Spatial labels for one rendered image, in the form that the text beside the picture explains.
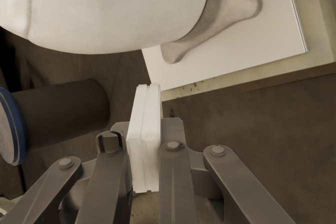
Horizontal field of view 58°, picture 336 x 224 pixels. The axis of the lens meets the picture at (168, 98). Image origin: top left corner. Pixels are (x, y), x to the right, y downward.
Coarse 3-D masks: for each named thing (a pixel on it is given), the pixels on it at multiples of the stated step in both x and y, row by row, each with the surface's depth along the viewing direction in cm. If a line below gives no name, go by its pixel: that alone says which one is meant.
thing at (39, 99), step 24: (0, 96) 113; (24, 96) 119; (48, 96) 123; (72, 96) 129; (96, 96) 135; (0, 120) 116; (24, 120) 114; (48, 120) 120; (72, 120) 127; (96, 120) 136; (0, 144) 124; (24, 144) 112; (48, 144) 126
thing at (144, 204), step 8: (144, 192) 106; (152, 192) 106; (136, 200) 102; (144, 200) 102; (152, 200) 103; (136, 208) 99; (144, 208) 100; (152, 208) 101; (136, 216) 97; (144, 216) 99; (152, 216) 101
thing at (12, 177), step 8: (0, 160) 248; (0, 168) 249; (8, 168) 253; (16, 168) 258; (0, 176) 250; (8, 176) 254; (16, 176) 259; (0, 184) 251; (8, 184) 255; (16, 184) 260; (0, 192) 251; (8, 192) 256; (16, 192) 261
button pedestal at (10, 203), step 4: (20, 196) 87; (0, 200) 85; (4, 200) 85; (8, 200) 86; (12, 200) 85; (16, 200) 84; (0, 204) 79; (4, 204) 80; (8, 204) 80; (12, 204) 80; (0, 208) 75; (4, 208) 74; (8, 208) 75; (0, 212) 75; (4, 212) 72; (0, 216) 74
